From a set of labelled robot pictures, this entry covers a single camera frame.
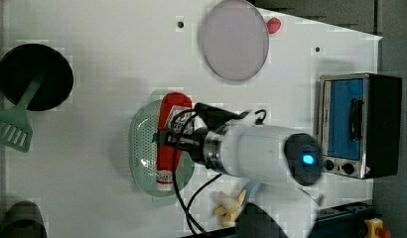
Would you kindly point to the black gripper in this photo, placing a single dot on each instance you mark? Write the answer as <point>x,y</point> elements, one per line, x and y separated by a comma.
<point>191,143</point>

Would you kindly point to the red plush ketchup bottle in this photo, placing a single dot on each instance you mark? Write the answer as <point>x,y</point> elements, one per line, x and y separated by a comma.
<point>172,104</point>

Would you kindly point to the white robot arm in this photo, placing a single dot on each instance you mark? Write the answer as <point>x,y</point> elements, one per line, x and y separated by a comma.
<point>284,162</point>

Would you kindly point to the green oval strainer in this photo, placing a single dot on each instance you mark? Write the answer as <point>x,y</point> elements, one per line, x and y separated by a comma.
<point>144,152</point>

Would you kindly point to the blue bowl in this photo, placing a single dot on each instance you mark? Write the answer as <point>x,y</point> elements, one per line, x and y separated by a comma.
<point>251,189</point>

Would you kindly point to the yellow banana peel toy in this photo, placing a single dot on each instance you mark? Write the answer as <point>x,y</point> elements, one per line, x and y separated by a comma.
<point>228,207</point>

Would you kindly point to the grey round plate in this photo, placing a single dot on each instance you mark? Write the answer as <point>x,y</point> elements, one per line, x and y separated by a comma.
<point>235,39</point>

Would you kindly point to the pink strawberry toy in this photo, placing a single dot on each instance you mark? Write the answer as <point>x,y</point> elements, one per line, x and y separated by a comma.
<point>273,25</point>

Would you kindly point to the black toaster oven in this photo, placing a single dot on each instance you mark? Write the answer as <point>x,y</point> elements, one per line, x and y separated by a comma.
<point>360,123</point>

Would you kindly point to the green spatula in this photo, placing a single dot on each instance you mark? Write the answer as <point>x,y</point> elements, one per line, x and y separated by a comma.
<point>15,129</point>

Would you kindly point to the grey cylinder container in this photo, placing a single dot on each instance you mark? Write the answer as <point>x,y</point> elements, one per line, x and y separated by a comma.
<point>23,220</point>

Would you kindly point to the black round object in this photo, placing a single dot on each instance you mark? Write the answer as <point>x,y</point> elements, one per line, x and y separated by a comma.
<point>23,64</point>

